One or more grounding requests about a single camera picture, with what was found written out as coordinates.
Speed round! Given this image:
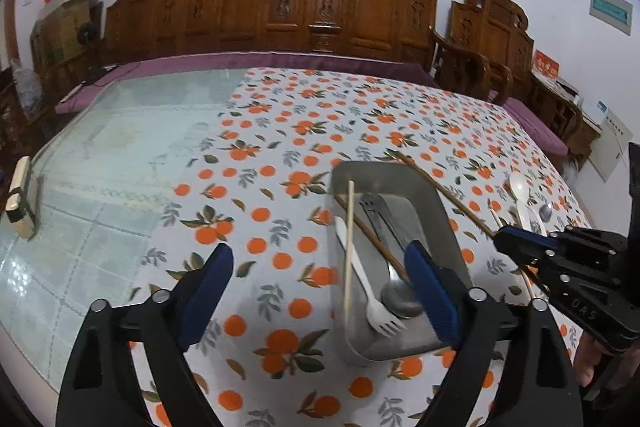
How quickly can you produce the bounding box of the clear plastic bag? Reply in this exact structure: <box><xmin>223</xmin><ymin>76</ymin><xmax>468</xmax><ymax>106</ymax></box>
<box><xmin>12</xmin><ymin>67</ymin><xmax>39</xmax><ymax>118</ymax></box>

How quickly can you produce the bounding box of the carved wooden armchair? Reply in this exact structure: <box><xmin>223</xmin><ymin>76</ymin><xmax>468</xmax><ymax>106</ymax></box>
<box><xmin>430</xmin><ymin>0</ymin><xmax>586</xmax><ymax>158</ymax></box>

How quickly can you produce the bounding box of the white and blue device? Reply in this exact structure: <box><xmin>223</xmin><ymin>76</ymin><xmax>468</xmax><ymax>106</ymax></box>
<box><xmin>582</xmin><ymin>99</ymin><xmax>611</xmax><ymax>128</ymax></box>

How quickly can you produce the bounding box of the orange print tablecloth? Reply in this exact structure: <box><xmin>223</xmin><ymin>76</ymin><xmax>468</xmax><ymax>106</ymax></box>
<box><xmin>127</xmin><ymin>67</ymin><xmax>594</xmax><ymax>427</ymax></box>

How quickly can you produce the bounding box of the white printer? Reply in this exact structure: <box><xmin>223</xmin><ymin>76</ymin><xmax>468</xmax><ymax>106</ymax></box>
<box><xmin>555</xmin><ymin>77</ymin><xmax>584</xmax><ymax>103</ymax></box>

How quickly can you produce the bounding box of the wooden block with black band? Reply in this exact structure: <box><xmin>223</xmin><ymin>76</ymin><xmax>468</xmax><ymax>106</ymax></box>
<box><xmin>5</xmin><ymin>157</ymin><xmax>39</xmax><ymax>241</ymax></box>

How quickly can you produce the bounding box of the small metal spoon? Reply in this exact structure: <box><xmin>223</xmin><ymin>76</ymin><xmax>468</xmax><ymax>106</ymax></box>
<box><xmin>530</xmin><ymin>202</ymin><xmax>556</xmax><ymax>236</ymax></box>

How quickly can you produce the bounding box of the red gift box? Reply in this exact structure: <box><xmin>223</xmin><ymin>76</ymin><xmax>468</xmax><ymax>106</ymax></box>
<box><xmin>532</xmin><ymin>50</ymin><xmax>561</xmax><ymax>80</ymax></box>

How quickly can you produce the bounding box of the carved wooden sofa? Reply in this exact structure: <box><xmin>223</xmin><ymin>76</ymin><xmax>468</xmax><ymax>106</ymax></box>
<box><xmin>35</xmin><ymin>0</ymin><xmax>441</xmax><ymax>80</ymax></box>

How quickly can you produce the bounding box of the person's right hand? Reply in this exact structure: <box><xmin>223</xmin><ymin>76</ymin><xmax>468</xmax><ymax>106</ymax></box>
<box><xmin>572</xmin><ymin>334</ymin><xmax>604</xmax><ymax>389</ymax></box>

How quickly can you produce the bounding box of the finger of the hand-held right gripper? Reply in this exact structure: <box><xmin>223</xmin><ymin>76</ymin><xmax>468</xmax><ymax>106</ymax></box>
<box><xmin>494</xmin><ymin>236</ymin><xmax>559</xmax><ymax>271</ymax></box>
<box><xmin>495</xmin><ymin>226</ymin><xmax>624</xmax><ymax>258</ymax></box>

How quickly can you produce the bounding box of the wooden side table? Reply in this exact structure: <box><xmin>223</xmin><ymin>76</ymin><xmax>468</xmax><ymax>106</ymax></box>
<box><xmin>565</xmin><ymin>102</ymin><xmax>601</xmax><ymax>158</ymax></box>

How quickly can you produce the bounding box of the white flat box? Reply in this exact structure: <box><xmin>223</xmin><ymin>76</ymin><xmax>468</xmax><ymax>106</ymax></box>
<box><xmin>37</xmin><ymin>0</ymin><xmax>99</xmax><ymax>16</ymax></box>

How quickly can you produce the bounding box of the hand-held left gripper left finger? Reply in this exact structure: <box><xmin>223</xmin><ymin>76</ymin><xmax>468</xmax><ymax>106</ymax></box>
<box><xmin>55</xmin><ymin>243</ymin><xmax>235</xmax><ymax>427</ymax></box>

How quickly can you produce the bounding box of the large metal spoon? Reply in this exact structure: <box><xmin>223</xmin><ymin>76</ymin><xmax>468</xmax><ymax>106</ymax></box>
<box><xmin>375</xmin><ymin>197</ymin><xmax>426</xmax><ymax>319</ymax></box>

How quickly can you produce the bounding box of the white plastic spoon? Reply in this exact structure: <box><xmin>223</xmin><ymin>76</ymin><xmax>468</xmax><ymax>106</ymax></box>
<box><xmin>509</xmin><ymin>172</ymin><xmax>539</xmax><ymax>233</ymax></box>

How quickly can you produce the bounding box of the purple armchair cushion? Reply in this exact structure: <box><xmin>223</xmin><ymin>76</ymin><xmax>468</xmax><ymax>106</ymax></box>
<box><xmin>492</xmin><ymin>89</ymin><xmax>571</xmax><ymax>156</ymax></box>

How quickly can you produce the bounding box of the white plastic fork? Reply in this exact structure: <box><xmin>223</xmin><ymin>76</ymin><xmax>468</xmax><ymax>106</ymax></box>
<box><xmin>334</xmin><ymin>216</ymin><xmax>407</xmax><ymax>338</ymax></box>

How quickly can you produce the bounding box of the black cable bundle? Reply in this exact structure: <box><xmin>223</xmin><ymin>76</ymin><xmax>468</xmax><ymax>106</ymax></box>
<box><xmin>82</xmin><ymin>64</ymin><xmax>121</xmax><ymax>88</ymax></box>

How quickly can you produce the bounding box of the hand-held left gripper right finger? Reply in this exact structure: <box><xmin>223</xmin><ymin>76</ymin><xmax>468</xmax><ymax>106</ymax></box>
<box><xmin>404</xmin><ymin>241</ymin><xmax>585</xmax><ymax>427</ymax></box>

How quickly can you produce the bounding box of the grey wall electrical box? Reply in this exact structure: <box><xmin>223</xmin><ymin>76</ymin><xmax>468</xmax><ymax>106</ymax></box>
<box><xmin>589</xmin><ymin>0</ymin><xmax>633</xmax><ymax>36</ymax></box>

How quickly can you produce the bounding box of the large brown cardboard box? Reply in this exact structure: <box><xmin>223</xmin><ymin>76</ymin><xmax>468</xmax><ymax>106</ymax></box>
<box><xmin>30</xmin><ymin>0</ymin><xmax>104</xmax><ymax>68</ymax></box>

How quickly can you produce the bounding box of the white wall panel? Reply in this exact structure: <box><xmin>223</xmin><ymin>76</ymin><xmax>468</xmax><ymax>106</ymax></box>
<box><xmin>590</xmin><ymin>112</ymin><xmax>629</xmax><ymax>183</ymax></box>

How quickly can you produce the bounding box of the rectangular metal tray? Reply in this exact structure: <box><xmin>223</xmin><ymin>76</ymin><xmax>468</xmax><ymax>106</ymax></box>
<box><xmin>330</xmin><ymin>160</ymin><xmax>473</xmax><ymax>367</ymax></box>

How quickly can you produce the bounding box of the dark wooden chopstick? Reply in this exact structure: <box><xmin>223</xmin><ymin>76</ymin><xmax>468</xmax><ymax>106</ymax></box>
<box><xmin>395</xmin><ymin>150</ymin><xmax>496</xmax><ymax>238</ymax></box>
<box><xmin>334</xmin><ymin>196</ymin><xmax>412</xmax><ymax>283</ymax></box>

